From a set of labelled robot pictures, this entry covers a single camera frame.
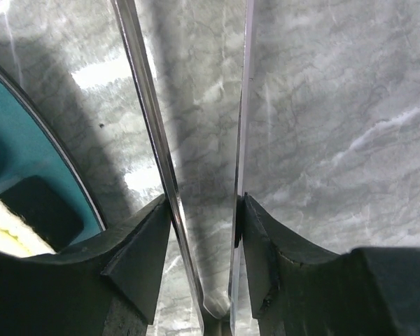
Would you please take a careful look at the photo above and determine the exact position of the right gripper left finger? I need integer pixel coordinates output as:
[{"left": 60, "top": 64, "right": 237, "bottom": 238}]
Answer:
[{"left": 0, "top": 196, "right": 170, "bottom": 335}]

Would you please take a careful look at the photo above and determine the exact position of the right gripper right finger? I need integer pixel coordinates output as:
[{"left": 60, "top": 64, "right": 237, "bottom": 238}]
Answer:
[{"left": 241, "top": 195, "right": 420, "bottom": 335}]

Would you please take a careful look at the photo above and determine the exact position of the white rice block seaweed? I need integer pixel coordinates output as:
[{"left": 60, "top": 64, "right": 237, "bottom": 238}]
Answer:
[{"left": 0, "top": 176, "right": 83, "bottom": 258}]

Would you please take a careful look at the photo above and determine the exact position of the teal square plate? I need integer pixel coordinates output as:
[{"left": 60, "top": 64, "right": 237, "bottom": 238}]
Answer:
[{"left": 0, "top": 67, "right": 106, "bottom": 242}]

